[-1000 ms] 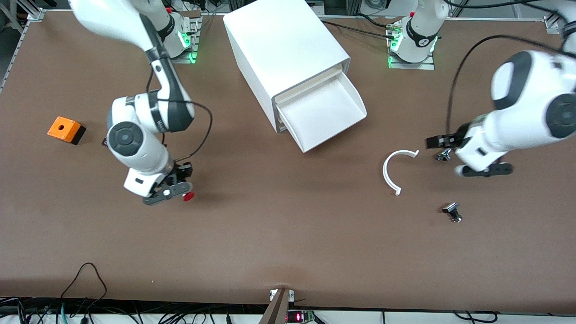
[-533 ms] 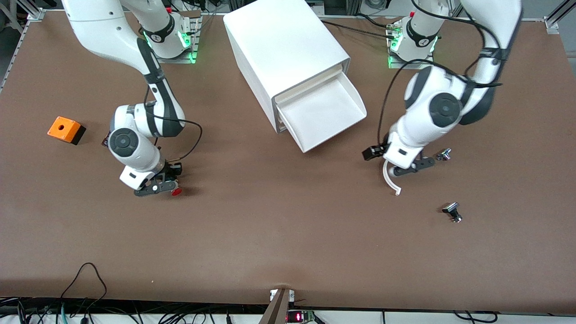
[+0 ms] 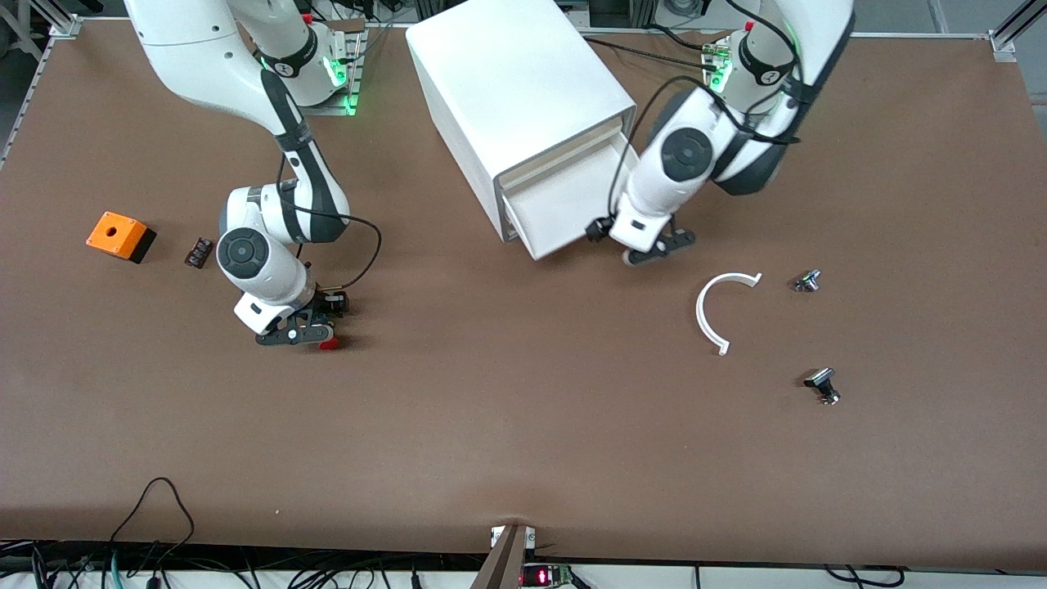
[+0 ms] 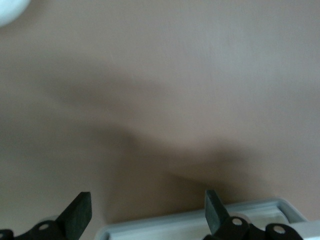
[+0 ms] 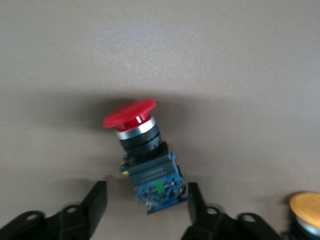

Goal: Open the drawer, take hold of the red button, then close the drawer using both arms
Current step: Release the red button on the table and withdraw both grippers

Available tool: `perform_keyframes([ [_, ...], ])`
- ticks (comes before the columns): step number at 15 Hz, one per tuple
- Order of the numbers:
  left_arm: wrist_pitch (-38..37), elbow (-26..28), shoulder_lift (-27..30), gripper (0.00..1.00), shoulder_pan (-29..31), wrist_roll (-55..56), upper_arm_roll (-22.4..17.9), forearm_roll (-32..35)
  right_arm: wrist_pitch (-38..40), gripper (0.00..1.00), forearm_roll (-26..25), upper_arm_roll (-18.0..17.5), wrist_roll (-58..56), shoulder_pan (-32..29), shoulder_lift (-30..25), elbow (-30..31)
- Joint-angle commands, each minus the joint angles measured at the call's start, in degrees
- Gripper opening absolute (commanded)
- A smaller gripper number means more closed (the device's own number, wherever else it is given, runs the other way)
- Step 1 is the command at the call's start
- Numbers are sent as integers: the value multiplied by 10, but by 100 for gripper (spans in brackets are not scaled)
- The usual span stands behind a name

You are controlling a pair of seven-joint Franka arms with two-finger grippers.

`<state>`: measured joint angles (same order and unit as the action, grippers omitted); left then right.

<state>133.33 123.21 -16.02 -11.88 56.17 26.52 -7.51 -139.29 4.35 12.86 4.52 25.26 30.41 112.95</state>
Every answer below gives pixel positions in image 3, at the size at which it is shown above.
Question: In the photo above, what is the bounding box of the brown camera mount post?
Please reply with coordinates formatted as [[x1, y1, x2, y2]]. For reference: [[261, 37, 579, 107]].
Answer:
[[469, 524, 528, 589]]

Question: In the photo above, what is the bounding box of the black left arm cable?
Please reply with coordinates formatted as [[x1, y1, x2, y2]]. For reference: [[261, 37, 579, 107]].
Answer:
[[607, 0, 811, 223]]

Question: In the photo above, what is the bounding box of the black power cable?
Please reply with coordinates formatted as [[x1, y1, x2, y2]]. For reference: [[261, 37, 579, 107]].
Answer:
[[646, 23, 717, 55], [582, 36, 719, 74]]

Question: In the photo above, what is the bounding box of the thin black looped cable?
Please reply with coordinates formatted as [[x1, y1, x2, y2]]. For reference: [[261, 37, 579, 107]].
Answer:
[[109, 478, 197, 565]]

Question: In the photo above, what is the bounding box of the white semicircular plastic bracket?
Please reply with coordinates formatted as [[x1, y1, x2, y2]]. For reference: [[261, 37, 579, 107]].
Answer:
[[695, 272, 763, 357]]

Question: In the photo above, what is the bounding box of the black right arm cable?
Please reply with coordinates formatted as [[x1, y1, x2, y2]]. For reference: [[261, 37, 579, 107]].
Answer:
[[278, 155, 383, 292]]

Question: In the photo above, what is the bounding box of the black button with grey cap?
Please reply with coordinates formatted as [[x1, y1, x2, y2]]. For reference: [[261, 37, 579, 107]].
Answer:
[[803, 367, 842, 407]]

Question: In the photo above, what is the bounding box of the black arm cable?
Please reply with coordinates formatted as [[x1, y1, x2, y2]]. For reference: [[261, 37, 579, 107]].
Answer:
[[278, 155, 383, 292], [607, 0, 811, 223]]

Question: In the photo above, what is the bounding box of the orange button enclosure box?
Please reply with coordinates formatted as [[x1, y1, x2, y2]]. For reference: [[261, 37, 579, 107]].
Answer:
[[86, 211, 157, 264]]

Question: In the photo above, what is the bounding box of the white drawer cabinet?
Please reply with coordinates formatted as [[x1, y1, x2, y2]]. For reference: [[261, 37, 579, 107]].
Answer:
[[406, 0, 637, 243]]

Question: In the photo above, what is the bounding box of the aluminium frame profile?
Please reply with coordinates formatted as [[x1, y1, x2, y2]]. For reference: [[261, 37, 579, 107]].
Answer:
[[0, 37, 54, 164], [25, 0, 84, 40], [987, 0, 1047, 63]]

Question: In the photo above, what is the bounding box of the beige cabinet drawer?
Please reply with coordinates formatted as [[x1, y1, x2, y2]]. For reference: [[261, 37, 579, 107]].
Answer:
[[501, 131, 635, 261], [499, 117, 627, 191]]

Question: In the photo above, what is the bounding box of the red LED display module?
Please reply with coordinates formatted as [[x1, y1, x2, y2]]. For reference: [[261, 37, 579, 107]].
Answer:
[[520, 563, 575, 589]]

